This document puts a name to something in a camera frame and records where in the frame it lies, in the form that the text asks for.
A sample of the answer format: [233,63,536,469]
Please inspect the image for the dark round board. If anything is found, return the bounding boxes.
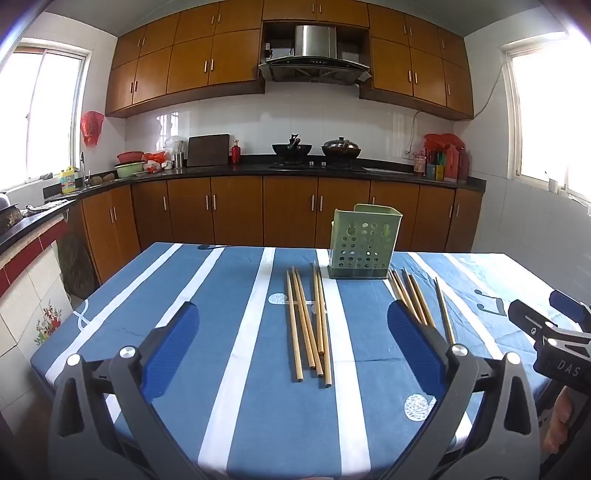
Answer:
[58,233,95,300]

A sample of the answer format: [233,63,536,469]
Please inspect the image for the green perforated utensil holder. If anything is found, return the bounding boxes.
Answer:
[328,203,403,281]

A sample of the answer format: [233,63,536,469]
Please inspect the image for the dark pot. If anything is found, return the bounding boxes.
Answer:
[0,194,24,232]

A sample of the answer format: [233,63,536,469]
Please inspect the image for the lidded dark wok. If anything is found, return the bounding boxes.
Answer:
[321,137,362,160]

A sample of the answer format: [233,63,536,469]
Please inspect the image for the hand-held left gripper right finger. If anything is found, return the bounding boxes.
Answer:
[383,299,541,480]

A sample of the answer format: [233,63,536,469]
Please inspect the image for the blue white striped tablecloth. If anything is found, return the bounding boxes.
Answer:
[28,242,591,480]

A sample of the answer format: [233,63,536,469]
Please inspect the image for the black kitchen countertop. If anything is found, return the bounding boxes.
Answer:
[0,154,487,254]

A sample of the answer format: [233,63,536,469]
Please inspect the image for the wall cable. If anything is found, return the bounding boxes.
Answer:
[406,69,504,160]

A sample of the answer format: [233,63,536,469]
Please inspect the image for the red bag on counter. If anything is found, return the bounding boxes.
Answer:
[143,151,168,174]

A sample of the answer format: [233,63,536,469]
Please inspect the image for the window with white cup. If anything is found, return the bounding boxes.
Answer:
[501,34,591,204]

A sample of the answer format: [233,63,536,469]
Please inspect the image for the wooden wall cabinets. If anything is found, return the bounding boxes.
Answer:
[105,0,475,121]

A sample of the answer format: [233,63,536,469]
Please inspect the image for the bamboo chopstick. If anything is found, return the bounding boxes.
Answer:
[297,270,325,377]
[403,268,428,324]
[388,270,409,303]
[313,262,326,357]
[409,274,437,328]
[317,271,333,387]
[286,270,304,383]
[434,277,457,346]
[292,267,317,370]
[392,268,419,319]

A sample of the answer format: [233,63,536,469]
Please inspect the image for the gas stove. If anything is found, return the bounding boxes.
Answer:
[269,159,368,172]

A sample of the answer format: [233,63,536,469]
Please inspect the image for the dark cutting board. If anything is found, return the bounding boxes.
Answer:
[187,134,230,168]

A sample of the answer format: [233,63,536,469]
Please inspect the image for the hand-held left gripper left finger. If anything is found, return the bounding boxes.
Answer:
[47,301,218,480]

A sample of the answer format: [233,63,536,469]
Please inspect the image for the steel range hood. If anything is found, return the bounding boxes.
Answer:
[257,25,372,86]

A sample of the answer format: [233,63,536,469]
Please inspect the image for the hanging red plastic bag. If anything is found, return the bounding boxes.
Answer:
[81,111,105,147]

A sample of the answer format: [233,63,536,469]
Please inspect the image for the person's right hand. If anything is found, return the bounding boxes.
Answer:
[542,388,579,457]

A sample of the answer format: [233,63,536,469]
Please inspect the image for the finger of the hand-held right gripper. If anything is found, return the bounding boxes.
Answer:
[549,291,591,330]
[508,300,561,342]

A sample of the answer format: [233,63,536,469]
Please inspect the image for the black wok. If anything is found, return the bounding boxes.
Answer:
[271,134,314,163]

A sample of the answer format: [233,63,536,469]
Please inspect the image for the wooden base cabinets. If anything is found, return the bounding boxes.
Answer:
[60,175,483,287]

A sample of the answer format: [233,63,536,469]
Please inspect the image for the window beside sink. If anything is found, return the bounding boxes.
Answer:
[0,39,93,195]

